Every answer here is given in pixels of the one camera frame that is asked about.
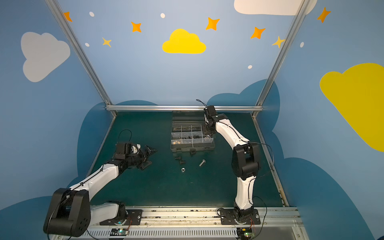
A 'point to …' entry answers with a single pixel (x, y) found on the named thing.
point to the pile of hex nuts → (183, 169)
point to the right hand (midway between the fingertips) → (209, 128)
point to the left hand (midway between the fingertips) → (157, 154)
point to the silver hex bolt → (203, 161)
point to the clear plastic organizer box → (187, 132)
